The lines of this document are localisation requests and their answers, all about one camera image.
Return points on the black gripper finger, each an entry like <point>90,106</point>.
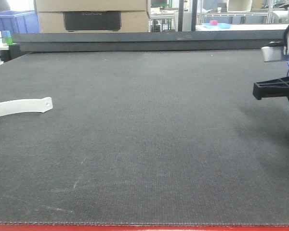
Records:
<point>272,88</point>

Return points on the white curved PVC pipe clamp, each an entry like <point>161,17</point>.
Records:
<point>26,106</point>

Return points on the light blue tray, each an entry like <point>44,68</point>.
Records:
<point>219,26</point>

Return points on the small red box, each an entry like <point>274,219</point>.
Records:
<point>213,23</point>

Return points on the black fabric table mat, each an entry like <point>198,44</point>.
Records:
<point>166,138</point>

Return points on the lower cardboard box black print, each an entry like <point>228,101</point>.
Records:
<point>93,22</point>

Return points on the upper cardboard box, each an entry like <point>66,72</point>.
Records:
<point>92,5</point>

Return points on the blue crate background left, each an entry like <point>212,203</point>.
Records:
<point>19,22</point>

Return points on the green and blue small cup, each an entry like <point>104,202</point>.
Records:
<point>6,37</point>

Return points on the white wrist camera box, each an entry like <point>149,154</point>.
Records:
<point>274,52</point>

